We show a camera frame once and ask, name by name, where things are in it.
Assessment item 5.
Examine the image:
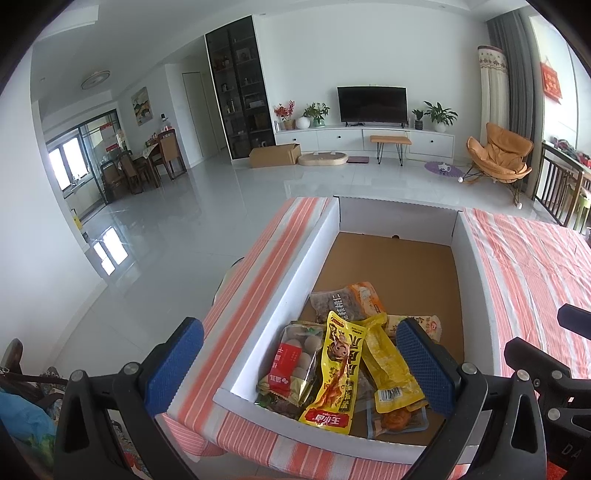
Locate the large green potted plant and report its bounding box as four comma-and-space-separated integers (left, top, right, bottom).
423, 101, 459, 134

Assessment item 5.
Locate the round ceiling lamp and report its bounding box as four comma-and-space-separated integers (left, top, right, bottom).
80, 69, 112, 90

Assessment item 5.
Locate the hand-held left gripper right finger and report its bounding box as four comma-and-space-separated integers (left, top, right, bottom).
396, 318, 548, 480

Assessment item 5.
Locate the brown cardboard box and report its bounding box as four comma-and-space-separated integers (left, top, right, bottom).
249, 143, 302, 169

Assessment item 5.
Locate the wooden slatted rack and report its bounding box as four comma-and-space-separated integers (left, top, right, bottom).
530, 140, 591, 232

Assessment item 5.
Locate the red flower plant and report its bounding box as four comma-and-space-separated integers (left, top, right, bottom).
274, 100, 297, 131

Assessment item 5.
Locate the wooden dining chair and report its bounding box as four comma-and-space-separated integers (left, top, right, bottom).
100, 159, 126, 202
117, 150, 144, 195
156, 128, 188, 182

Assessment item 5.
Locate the white cardboard box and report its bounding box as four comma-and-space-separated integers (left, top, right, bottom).
211, 195, 505, 450

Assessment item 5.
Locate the white door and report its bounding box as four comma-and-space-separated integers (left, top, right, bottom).
182, 71, 206, 161

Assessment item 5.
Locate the cream orange snack packet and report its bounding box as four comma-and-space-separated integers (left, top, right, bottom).
385, 313, 443, 345

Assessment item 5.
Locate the black television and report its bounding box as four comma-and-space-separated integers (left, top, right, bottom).
337, 85, 410, 128

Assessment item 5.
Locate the red wall hanging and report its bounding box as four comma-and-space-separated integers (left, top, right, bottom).
540, 57, 563, 103

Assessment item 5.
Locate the purple round mat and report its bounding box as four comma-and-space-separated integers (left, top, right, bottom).
423, 160, 465, 177

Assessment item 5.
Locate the standing air conditioner with cover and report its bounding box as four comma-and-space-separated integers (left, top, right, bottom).
476, 44, 511, 145

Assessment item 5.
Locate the yellow sausage packet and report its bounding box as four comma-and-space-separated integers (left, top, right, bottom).
359, 312, 431, 437

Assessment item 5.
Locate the orange white striped tablecloth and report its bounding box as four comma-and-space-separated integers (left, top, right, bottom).
154, 196, 591, 480

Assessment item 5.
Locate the orange lounge chair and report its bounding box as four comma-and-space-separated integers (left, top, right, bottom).
461, 122, 534, 209

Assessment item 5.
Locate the wooden dining table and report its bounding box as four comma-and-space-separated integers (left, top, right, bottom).
133, 138, 163, 188

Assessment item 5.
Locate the wooden bench with metal legs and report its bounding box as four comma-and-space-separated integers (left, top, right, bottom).
369, 135, 412, 166

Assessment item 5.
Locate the white television cabinet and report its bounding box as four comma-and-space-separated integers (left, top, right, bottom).
273, 125, 456, 160

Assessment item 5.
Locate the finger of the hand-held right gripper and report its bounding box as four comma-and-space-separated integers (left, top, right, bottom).
557, 304, 591, 341
503, 337, 574, 403

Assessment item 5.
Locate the yellow chicken feet packet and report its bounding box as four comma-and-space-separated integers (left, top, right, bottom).
297, 310, 370, 437

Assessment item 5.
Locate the dark snack packet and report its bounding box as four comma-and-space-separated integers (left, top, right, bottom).
256, 390, 315, 420

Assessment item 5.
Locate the grey curtain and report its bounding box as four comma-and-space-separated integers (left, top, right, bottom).
486, 10, 548, 154

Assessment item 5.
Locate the wall painting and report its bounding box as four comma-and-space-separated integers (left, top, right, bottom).
131, 86, 153, 127

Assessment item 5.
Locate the dark glass display cabinet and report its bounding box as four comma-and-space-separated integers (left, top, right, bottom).
205, 15, 277, 160

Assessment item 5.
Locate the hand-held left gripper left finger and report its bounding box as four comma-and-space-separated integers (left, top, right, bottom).
54, 317, 205, 480

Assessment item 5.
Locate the cream oval cat scratcher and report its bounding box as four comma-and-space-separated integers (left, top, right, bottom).
297, 151, 350, 167

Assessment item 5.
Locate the green plant in pale pot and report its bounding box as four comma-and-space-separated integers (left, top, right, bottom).
303, 102, 331, 128

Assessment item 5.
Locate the egg packet with red label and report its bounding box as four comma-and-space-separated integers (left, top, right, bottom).
255, 322, 327, 409

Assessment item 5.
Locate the orange walnut bag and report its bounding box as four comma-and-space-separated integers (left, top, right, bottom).
309, 282, 387, 324

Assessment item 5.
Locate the glass sliding door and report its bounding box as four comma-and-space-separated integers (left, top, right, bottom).
43, 110, 123, 219

